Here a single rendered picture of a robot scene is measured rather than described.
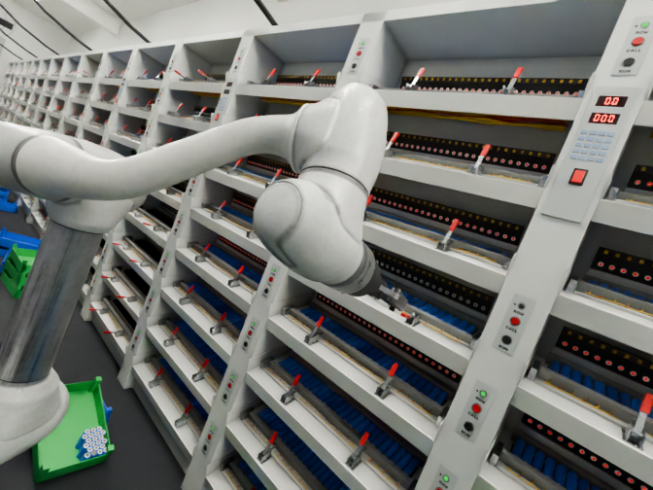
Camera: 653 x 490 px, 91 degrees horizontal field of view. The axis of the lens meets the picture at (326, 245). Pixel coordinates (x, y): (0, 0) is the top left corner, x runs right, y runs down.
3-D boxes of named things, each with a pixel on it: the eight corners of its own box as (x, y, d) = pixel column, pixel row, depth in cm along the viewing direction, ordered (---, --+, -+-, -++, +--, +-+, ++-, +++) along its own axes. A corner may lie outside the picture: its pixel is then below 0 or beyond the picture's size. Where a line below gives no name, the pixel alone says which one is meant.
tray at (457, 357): (463, 377, 72) (477, 340, 70) (287, 274, 109) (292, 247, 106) (489, 348, 87) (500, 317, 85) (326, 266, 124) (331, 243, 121)
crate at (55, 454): (105, 461, 117) (115, 449, 115) (32, 484, 101) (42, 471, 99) (93, 388, 133) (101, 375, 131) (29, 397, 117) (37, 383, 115)
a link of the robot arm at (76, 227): (-90, 461, 68) (26, 410, 90) (-41, 505, 65) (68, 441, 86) (34, 119, 63) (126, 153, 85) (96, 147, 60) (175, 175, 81)
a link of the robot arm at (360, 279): (344, 296, 45) (360, 305, 49) (375, 239, 46) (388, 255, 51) (299, 270, 50) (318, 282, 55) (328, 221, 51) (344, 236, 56)
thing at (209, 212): (269, 263, 114) (275, 227, 111) (189, 217, 151) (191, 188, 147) (309, 258, 130) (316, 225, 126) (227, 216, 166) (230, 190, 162)
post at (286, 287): (192, 507, 113) (388, 10, 103) (180, 487, 118) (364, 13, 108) (238, 484, 129) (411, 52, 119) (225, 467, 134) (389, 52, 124)
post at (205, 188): (123, 389, 155) (257, 27, 145) (117, 377, 161) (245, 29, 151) (164, 382, 171) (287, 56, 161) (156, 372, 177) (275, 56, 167)
